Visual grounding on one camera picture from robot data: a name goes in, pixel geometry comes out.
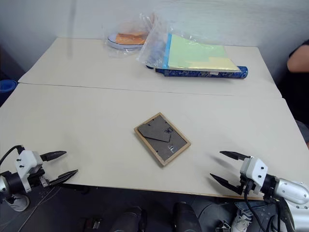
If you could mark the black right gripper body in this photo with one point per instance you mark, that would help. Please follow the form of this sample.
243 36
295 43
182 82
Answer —
246 187

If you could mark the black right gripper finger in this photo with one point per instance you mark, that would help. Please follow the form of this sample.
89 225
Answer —
225 181
235 155

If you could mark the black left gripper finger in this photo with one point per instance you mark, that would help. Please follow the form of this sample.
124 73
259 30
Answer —
54 155
64 177

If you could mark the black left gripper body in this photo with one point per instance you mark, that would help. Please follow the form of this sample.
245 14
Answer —
38 178

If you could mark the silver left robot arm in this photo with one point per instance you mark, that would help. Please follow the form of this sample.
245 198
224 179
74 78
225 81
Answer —
12 181

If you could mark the white sneaker on floor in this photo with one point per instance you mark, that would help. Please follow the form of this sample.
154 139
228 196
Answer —
17 203

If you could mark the dark rounded shape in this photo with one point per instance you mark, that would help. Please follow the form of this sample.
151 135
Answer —
128 220

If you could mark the blue round stool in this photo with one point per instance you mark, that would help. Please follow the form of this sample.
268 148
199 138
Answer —
6 88

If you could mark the blue patterned roll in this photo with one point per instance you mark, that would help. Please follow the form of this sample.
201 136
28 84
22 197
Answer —
217 74

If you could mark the coloured paper stack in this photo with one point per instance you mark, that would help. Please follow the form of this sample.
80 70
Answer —
198 55

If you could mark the white and orange sneaker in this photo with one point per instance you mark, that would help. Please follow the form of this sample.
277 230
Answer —
125 41

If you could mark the clear bag around paper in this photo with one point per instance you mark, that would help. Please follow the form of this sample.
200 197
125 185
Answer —
157 41

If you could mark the clear bag around sneaker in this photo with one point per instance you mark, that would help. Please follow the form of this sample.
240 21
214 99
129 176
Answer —
113 26

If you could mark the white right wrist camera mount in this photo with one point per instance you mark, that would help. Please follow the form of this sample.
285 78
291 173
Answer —
254 169

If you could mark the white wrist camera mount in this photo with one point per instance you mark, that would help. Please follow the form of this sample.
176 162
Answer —
26 160
254 169

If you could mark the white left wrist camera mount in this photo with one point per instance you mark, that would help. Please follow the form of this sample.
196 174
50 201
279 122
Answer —
26 160

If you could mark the wooden picture frame face down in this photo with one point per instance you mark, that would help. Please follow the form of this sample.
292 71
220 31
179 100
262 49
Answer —
161 140

